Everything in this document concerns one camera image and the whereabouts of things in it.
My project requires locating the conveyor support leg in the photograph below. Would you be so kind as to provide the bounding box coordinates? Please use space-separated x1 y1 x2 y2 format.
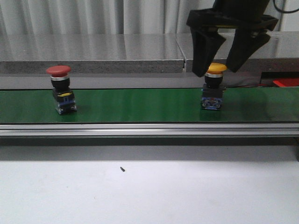
294 137 299 162

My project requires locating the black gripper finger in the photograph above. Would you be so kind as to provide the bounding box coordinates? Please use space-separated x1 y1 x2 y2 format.
226 28 271 72
190 27 226 77

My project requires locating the grey pleated curtain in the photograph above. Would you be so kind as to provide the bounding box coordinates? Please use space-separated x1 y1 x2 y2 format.
0 0 213 35

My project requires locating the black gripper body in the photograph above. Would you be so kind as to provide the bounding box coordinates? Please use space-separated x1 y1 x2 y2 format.
187 0 278 31

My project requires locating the red plastic tray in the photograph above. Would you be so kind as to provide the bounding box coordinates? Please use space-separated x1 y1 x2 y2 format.
273 78 299 87

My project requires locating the grey stone counter slab left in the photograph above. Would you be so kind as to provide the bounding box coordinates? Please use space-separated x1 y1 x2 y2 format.
0 34 185 74

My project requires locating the yellow mushroom push button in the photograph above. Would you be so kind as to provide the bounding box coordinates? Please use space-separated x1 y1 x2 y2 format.
201 63 227 111

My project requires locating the aluminium conveyor side rail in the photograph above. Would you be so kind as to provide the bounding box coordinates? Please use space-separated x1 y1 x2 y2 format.
0 123 299 137

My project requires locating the red mushroom push button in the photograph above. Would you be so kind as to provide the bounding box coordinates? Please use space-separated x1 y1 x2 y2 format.
46 65 77 115

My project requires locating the green conveyor belt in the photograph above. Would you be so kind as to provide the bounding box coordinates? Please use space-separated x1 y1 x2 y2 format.
0 87 299 124

